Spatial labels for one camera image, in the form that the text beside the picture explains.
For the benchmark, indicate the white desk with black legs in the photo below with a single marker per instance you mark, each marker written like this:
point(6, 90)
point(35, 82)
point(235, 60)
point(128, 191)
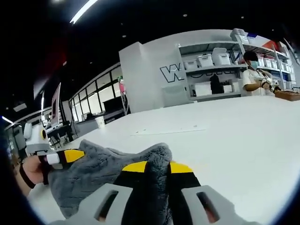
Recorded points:
point(55, 128)

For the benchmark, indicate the black bag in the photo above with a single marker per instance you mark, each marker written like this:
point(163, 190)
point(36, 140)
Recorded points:
point(216, 85)

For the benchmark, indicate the black wristband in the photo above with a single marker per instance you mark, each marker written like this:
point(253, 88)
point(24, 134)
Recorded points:
point(25, 177)

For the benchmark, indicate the long ceiling light strip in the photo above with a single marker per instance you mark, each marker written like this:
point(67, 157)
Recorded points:
point(83, 11)

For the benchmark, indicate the grey low counter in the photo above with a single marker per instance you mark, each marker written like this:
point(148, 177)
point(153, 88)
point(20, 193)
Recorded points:
point(86, 127)

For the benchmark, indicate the white paper cup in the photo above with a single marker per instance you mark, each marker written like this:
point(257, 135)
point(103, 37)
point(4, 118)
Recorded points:
point(100, 122)

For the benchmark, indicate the grey towel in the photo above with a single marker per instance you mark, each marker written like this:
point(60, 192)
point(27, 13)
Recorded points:
point(98, 164)

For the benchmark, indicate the row of white storage boxes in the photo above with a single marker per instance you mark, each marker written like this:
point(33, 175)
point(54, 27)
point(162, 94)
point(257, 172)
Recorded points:
point(205, 60)

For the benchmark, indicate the metal shelving rack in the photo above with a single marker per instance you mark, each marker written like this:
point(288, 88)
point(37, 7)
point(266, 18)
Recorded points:
point(211, 68)

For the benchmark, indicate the pink cloth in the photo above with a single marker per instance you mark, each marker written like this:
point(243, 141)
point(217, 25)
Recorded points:
point(122, 87)

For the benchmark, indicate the wooden tray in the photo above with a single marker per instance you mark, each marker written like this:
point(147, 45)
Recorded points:
point(288, 96)

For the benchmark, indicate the pink screen monitor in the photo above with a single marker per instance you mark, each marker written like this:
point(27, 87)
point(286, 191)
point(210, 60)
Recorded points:
point(55, 107)

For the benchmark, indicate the person's left hand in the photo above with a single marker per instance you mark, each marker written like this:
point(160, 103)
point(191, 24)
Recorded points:
point(34, 171)

